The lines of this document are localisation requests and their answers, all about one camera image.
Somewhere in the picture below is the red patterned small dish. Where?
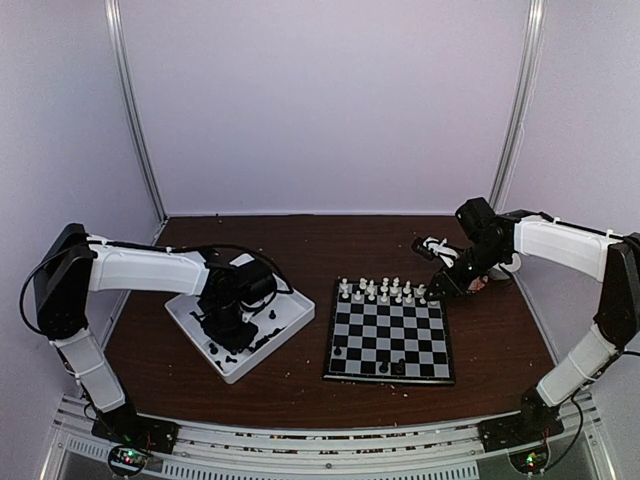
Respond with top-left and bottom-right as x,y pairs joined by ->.
467,275 -> 489,294

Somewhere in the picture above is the black chess piece king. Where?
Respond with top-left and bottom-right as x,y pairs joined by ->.
392,358 -> 406,377

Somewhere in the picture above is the aluminium corner post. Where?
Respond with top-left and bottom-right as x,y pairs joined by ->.
489,0 -> 547,211
104,0 -> 168,224

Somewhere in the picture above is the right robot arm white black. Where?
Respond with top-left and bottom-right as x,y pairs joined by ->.
412,197 -> 639,442

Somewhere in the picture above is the right aluminium corner post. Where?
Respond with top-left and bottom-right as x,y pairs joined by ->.
489,0 -> 547,211

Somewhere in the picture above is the black white chess board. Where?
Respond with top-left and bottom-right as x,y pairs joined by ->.
323,280 -> 456,386

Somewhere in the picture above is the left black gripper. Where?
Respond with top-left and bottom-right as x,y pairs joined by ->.
200,299 -> 258,352

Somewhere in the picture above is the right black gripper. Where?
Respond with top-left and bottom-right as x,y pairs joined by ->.
424,240 -> 509,301

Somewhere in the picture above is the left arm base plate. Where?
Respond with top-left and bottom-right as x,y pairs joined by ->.
91,412 -> 179,454

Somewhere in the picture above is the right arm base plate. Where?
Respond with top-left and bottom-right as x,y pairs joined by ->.
477,414 -> 564,453

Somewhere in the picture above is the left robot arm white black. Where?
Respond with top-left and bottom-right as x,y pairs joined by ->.
21,223 -> 283,444

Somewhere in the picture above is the white plastic tray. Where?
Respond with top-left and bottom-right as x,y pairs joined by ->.
165,290 -> 315,384

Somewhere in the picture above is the left aluminium corner post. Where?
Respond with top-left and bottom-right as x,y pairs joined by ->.
104,0 -> 168,224

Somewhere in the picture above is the white chess pieces row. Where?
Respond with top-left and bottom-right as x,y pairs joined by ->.
336,277 -> 440,307

